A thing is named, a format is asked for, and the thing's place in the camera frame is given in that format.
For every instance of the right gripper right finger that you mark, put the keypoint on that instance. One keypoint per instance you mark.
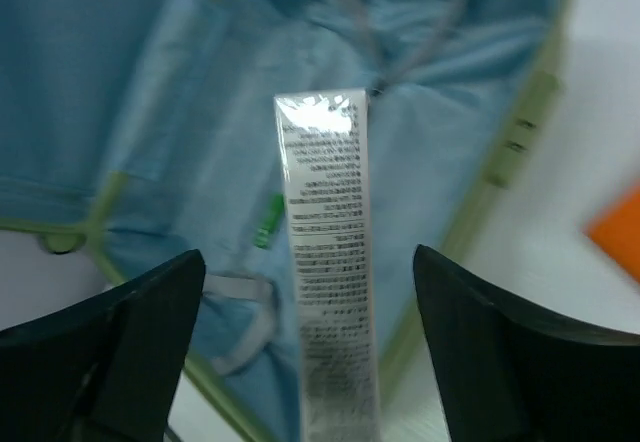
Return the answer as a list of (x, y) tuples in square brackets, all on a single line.
[(508, 369)]

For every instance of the green hard-shell suitcase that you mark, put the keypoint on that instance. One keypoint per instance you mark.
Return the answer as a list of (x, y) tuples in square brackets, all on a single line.
[(138, 129)]

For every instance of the white toothpaste tube box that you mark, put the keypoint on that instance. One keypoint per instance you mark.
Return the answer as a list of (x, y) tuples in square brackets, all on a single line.
[(323, 148)]

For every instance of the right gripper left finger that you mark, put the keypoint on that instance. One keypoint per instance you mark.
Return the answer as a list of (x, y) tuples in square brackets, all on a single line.
[(106, 368)]

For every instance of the orange cloth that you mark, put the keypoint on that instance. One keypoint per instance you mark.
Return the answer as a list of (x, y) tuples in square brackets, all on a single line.
[(614, 229)]

